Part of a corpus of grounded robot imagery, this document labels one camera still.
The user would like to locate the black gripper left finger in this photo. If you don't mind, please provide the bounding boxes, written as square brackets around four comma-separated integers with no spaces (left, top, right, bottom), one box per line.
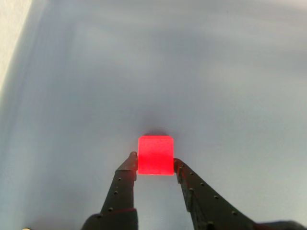
[83,151,140,230]

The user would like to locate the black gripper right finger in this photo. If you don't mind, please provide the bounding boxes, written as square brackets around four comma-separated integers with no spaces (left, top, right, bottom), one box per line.
[173,158,255,230]

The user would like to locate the red cube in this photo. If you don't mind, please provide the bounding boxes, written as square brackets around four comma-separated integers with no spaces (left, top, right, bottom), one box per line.
[138,135,175,177]

